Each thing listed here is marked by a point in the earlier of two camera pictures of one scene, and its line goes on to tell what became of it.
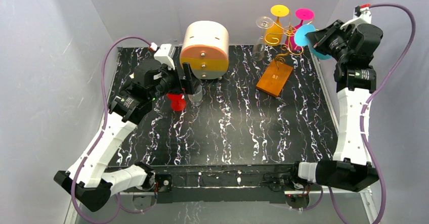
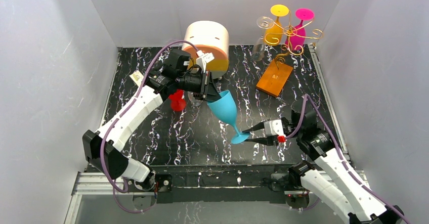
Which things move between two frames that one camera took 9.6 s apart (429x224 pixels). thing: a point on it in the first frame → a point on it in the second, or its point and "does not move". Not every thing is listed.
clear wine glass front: [197, 97] does not move
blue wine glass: [301, 40] → [225, 108]
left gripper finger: [324, 46] → [212, 92]
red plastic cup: [178, 101] does not move
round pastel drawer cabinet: [205, 46] does not move
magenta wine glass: [302, 14] does not move
